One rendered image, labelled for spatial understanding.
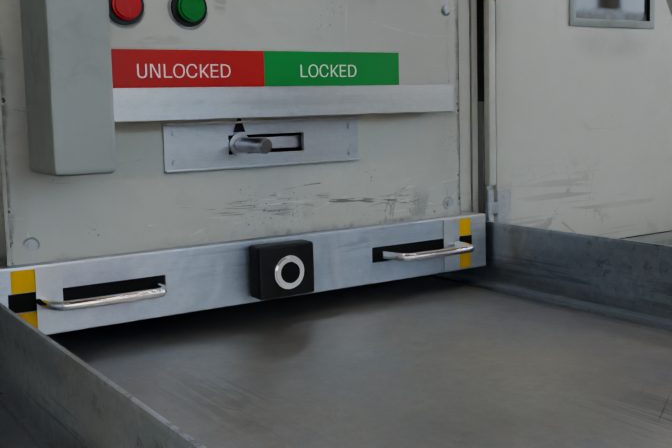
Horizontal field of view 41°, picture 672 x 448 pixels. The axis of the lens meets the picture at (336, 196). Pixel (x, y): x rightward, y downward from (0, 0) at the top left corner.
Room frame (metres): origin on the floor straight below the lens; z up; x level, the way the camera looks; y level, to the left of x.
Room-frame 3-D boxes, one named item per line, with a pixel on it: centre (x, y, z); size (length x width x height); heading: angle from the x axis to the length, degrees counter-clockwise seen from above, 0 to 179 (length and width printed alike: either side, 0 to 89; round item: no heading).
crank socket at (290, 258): (0.84, 0.05, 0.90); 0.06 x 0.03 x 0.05; 123
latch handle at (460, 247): (0.94, -0.10, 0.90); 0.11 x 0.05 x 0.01; 123
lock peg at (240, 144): (0.83, 0.08, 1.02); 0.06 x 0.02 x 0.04; 33
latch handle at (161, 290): (0.75, 0.20, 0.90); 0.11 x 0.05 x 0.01; 123
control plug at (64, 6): (0.69, 0.20, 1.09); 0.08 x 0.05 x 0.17; 33
